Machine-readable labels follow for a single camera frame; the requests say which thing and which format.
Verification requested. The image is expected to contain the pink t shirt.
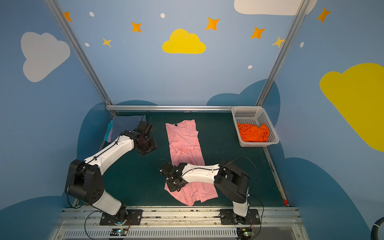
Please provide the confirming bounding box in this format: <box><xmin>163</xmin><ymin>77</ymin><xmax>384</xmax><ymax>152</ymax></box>
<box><xmin>165</xmin><ymin>120</ymin><xmax>218</xmax><ymax>206</ymax></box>

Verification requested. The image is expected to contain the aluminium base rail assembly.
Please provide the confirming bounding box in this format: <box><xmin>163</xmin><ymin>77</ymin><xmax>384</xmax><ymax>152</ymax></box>
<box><xmin>49</xmin><ymin>206</ymin><xmax>309</xmax><ymax>240</ymax></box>

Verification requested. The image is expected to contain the folded grey blue t shirt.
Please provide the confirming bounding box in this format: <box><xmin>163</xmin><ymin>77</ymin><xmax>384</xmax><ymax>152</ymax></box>
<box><xmin>109</xmin><ymin>116</ymin><xmax>147</xmax><ymax>141</ymax></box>

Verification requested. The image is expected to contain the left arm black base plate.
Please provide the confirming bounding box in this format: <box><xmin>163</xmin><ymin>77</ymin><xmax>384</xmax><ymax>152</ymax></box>
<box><xmin>100</xmin><ymin>209</ymin><xmax>143</xmax><ymax>226</ymax></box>

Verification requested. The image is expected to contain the aluminium frame right post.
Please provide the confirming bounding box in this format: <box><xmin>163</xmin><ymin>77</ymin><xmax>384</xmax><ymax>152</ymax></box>
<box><xmin>252</xmin><ymin>0</ymin><xmax>310</xmax><ymax>117</ymax></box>

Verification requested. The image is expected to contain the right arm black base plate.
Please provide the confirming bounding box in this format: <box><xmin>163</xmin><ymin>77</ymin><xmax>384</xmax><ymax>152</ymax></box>
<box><xmin>219</xmin><ymin>209</ymin><xmax>261</xmax><ymax>225</ymax></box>

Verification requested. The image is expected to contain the orange t shirt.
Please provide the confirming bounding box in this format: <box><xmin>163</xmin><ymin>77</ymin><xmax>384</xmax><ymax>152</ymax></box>
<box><xmin>237</xmin><ymin>124</ymin><xmax>270</xmax><ymax>142</ymax></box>

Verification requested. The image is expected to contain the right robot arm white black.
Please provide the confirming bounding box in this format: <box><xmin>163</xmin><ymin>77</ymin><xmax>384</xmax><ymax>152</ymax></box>
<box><xmin>160</xmin><ymin>162</ymin><xmax>250</xmax><ymax>218</ymax></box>

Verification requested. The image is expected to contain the aluminium frame left post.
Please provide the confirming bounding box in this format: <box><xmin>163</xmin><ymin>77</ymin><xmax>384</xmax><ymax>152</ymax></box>
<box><xmin>45</xmin><ymin>0</ymin><xmax>113</xmax><ymax>107</ymax></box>

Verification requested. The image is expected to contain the green circuit board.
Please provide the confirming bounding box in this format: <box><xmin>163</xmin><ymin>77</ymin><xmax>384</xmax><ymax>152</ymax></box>
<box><xmin>236</xmin><ymin>228</ymin><xmax>255</xmax><ymax>240</ymax></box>
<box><xmin>110</xmin><ymin>229</ymin><xmax>129</xmax><ymax>237</ymax></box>

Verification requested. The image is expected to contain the left green circuit board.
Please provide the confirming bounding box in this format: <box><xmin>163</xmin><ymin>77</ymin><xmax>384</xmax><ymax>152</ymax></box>
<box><xmin>110</xmin><ymin>229</ymin><xmax>129</xmax><ymax>237</ymax></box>

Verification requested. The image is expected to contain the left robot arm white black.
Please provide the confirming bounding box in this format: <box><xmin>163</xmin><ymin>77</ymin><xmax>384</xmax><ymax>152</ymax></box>
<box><xmin>65</xmin><ymin>121</ymin><xmax>157</xmax><ymax>226</ymax></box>

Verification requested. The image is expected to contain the black hose bottom right corner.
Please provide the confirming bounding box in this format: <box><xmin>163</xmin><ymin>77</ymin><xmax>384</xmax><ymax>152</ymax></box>
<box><xmin>370</xmin><ymin>216</ymin><xmax>384</xmax><ymax>240</ymax></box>

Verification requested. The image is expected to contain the aluminium frame post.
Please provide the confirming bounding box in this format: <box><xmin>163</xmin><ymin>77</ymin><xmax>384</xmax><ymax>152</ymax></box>
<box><xmin>252</xmin><ymin>0</ymin><xmax>310</xmax><ymax>117</ymax></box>
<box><xmin>45</xmin><ymin>0</ymin><xmax>113</xmax><ymax>107</ymax></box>

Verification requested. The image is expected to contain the right green circuit board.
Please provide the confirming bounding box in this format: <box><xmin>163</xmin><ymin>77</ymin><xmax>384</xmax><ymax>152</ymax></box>
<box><xmin>236</xmin><ymin>228</ymin><xmax>255</xmax><ymax>240</ymax></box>

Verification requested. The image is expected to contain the aluminium frame back crossbar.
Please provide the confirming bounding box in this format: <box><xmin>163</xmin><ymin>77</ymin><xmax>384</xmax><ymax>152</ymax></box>
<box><xmin>106</xmin><ymin>105</ymin><xmax>236</xmax><ymax>113</ymax></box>

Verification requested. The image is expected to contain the folded teal t shirt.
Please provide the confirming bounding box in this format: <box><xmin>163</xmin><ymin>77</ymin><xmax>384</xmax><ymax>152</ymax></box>
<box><xmin>104</xmin><ymin>120</ymin><xmax>114</xmax><ymax>143</ymax></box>

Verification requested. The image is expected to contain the white plastic laundry basket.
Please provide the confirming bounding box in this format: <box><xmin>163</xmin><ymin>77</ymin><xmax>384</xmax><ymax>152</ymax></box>
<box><xmin>231</xmin><ymin>106</ymin><xmax>280</xmax><ymax>148</ymax></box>

